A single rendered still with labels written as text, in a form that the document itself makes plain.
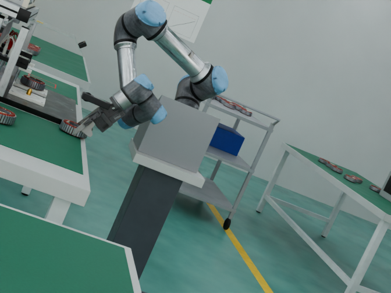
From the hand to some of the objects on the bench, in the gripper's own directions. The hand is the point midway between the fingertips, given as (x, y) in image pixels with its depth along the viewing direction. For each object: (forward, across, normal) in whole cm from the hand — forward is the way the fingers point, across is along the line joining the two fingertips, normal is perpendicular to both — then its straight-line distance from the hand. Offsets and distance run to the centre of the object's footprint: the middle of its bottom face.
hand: (73, 129), depth 248 cm
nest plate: (+11, +51, +20) cm, 56 cm away
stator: (+1, 0, -1) cm, 1 cm away
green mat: (+22, -27, +36) cm, 50 cm away
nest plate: (+10, +27, +19) cm, 35 cm away
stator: (+14, -26, +22) cm, 36 cm away
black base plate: (+13, +39, +20) cm, 46 cm away
